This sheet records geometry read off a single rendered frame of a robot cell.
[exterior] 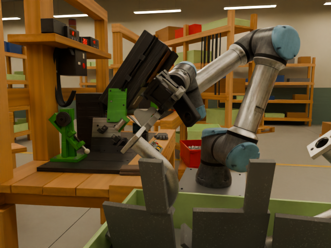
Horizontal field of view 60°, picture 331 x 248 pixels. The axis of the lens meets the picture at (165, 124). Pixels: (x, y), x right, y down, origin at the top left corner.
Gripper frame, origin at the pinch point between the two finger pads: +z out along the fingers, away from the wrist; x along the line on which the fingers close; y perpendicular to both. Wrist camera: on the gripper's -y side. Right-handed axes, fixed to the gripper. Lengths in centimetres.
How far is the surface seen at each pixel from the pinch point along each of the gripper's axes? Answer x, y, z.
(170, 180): -0.6, -9.3, 13.4
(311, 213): 2, -51, -14
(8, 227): -98, 14, -10
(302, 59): -49, -259, -942
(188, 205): -21.5, -25.8, -9.4
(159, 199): -3.0, -9.8, 16.7
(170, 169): 1.0, -7.7, 12.6
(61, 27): -47, 67, -81
